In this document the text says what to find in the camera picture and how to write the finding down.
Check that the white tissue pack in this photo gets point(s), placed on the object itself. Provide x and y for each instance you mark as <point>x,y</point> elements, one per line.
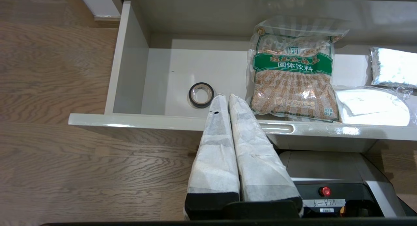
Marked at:
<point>394,68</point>

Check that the white slippers in plastic bag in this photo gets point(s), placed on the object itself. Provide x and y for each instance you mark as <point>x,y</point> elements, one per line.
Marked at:
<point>371,107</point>

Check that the green labelled drink powder bag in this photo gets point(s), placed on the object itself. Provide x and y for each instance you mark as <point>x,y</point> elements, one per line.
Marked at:
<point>293,86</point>

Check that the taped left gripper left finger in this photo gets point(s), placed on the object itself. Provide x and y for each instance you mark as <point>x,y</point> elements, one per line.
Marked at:
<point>215,161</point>

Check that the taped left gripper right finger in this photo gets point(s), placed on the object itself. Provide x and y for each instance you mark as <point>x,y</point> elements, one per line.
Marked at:
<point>257,164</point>

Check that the red robot base button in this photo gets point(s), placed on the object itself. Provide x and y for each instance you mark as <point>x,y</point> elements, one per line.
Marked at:
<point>325,191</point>

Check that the white handwritten label sticker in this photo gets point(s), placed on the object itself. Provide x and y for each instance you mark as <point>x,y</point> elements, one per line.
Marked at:
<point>324,203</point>

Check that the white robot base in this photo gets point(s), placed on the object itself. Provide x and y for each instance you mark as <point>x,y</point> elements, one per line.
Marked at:
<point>325,165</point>

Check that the black tape roll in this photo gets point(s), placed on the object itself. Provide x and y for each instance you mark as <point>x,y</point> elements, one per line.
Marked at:
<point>191,97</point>

